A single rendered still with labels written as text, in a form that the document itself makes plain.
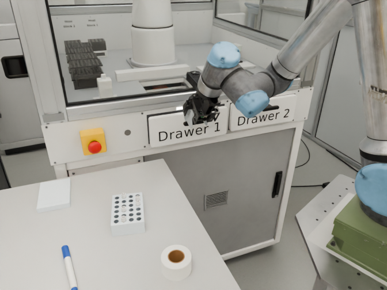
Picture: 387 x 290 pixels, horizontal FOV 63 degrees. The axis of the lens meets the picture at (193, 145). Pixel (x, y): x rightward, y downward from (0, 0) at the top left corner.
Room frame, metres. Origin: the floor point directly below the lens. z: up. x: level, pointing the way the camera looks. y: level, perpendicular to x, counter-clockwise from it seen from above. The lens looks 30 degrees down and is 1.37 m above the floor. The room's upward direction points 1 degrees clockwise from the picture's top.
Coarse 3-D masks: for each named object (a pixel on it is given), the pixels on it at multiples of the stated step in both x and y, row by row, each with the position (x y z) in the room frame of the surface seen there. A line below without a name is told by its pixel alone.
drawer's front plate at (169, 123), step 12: (156, 120) 0.95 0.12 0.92; (168, 120) 0.97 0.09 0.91; (180, 120) 0.98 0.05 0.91; (216, 120) 1.03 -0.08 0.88; (156, 132) 0.95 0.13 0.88; (168, 132) 0.97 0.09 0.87; (180, 132) 0.98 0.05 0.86; (216, 132) 1.04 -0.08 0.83; (156, 144) 0.95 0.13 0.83; (168, 144) 0.97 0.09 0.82
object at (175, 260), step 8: (168, 248) 0.52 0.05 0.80; (176, 248) 0.52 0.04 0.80; (184, 248) 0.52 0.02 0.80; (168, 256) 0.49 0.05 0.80; (176, 256) 0.51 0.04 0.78; (184, 256) 0.49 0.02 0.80; (168, 264) 0.47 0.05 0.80; (176, 264) 0.47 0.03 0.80; (184, 264) 0.47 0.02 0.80; (168, 272) 0.46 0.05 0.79; (176, 272) 0.46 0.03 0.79; (184, 272) 0.46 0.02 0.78; (176, 280) 0.46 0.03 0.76
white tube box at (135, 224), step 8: (112, 200) 0.68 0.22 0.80; (120, 200) 0.69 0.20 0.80; (128, 200) 0.69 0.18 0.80; (112, 208) 0.65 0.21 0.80; (120, 208) 0.65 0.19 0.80; (128, 208) 0.65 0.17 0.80; (136, 208) 0.66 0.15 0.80; (112, 216) 0.62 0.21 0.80; (120, 216) 0.62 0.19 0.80; (128, 216) 0.62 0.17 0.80; (136, 216) 0.62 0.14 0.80; (112, 224) 0.59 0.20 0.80; (120, 224) 0.59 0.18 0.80; (128, 224) 0.60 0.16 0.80; (136, 224) 0.60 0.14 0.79; (144, 224) 0.60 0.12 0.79; (112, 232) 0.59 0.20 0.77; (120, 232) 0.59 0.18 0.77; (128, 232) 0.59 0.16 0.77; (136, 232) 0.60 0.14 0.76
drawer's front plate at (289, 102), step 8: (280, 96) 1.17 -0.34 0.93; (288, 96) 1.17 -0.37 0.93; (296, 96) 1.18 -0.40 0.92; (232, 104) 1.08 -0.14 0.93; (272, 104) 1.14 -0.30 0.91; (280, 104) 1.16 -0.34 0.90; (288, 104) 1.17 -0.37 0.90; (232, 112) 1.08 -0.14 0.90; (240, 112) 1.09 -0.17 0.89; (264, 112) 1.13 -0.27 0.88; (272, 112) 1.14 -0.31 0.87; (280, 112) 1.16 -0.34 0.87; (232, 120) 1.08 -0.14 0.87; (240, 120) 1.09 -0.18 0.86; (248, 120) 1.10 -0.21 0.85; (272, 120) 1.15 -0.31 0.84; (280, 120) 1.16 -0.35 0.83; (288, 120) 1.17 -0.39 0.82; (232, 128) 1.08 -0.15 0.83; (240, 128) 1.09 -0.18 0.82
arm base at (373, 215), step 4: (360, 200) 0.62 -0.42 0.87; (360, 204) 0.61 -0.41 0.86; (364, 204) 0.59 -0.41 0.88; (364, 208) 0.59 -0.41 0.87; (368, 208) 0.58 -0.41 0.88; (368, 212) 0.57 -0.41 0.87; (372, 212) 0.56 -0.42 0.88; (372, 216) 0.56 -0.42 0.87; (376, 216) 0.55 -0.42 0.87; (380, 216) 0.55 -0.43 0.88; (384, 216) 0.54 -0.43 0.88; (376, 220) 0.55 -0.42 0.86; (380, 220) 0.54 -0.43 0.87; (384, 220) 0.54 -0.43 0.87; (384, 224) 0.54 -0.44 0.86
